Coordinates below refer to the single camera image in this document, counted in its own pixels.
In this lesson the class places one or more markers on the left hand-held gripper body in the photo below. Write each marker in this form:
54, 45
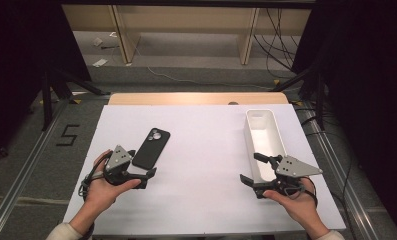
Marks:
118, 159

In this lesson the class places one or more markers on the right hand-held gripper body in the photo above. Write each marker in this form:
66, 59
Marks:
294, 168

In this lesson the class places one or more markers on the black phone case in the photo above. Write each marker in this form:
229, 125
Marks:
151, 151

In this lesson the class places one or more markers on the white plastic box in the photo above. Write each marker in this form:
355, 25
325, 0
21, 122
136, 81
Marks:
264, 136

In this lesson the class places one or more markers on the person's left hand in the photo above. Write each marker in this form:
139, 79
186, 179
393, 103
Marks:
101, 193

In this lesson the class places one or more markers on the person's right hand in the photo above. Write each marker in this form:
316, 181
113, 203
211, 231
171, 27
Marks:
301, 206

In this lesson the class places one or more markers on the white table mat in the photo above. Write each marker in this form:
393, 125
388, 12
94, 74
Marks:
199, 150

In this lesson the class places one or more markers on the black metal stand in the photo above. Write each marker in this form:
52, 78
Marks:
47, 100
319, 96

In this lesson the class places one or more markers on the white paper scrap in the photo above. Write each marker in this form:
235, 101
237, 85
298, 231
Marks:
100, 62
98, 41

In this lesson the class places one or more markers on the black curtain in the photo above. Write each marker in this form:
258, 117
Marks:
16, 66
369, 83

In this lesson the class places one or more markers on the beige wooden shelf unit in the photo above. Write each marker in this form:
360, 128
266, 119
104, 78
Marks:
186, 23

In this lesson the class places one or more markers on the aluminium floor rail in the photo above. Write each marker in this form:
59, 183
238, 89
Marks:
22, 173
339, 166

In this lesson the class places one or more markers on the black frame bar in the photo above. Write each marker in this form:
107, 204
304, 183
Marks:
186, 3

